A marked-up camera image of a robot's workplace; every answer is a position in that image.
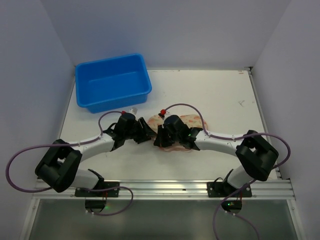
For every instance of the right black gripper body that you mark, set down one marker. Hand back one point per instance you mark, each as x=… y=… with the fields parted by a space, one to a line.
x=164 y=136

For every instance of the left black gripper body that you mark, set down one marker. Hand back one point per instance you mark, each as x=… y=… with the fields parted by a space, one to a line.
x=139 y=130

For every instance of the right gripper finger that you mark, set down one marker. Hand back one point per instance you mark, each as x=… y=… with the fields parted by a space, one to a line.
x=169 y=140
x=162 y=139

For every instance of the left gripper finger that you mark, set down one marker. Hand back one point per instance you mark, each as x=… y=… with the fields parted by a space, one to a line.
x=147 y=131
x=141 y=137

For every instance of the floral mesh laundry bag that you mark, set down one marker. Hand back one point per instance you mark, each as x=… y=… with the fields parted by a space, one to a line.
x=191 y=120

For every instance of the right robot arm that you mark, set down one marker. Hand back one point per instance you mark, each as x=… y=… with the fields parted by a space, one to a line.
x=256 y=155

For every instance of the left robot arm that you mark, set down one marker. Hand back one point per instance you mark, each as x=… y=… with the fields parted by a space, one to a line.
x=59 y=168

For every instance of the blue plastic bin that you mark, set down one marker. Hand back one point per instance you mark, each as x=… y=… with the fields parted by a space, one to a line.
x=112 y=83

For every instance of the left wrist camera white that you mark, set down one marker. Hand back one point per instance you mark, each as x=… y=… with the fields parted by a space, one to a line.
x=133 y=111

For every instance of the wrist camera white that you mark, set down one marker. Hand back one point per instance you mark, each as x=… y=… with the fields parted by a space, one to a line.
x=163 y=115
x=133 y=111

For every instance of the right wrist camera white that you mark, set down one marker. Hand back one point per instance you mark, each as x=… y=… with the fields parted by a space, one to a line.
x=163 y=115

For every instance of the aluminium mounting rail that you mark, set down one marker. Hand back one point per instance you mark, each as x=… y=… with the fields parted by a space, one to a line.
x=177 y=190

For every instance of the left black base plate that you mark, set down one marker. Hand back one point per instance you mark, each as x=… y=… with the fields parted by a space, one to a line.
x=105 y=189

